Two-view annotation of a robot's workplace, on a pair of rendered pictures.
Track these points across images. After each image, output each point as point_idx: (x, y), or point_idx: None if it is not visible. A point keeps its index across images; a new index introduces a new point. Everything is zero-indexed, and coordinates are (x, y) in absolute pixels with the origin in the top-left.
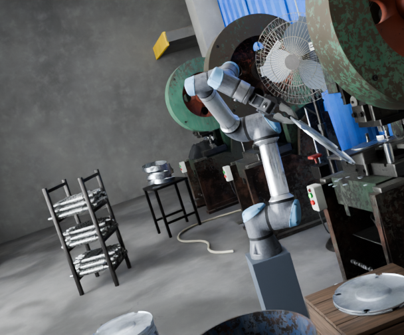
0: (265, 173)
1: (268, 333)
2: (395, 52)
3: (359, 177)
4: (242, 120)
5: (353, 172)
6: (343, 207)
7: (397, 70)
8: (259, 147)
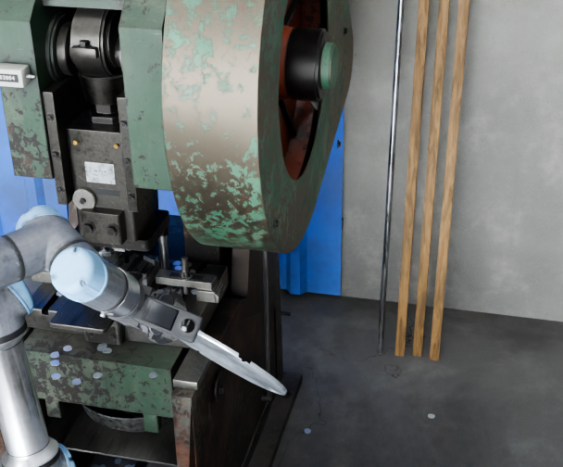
0: (1, 410)
1: None
2: (286, 171)
3: (106, 350)
4: None
5: (62, 331)
6: None
7: (285, 200)
8: None
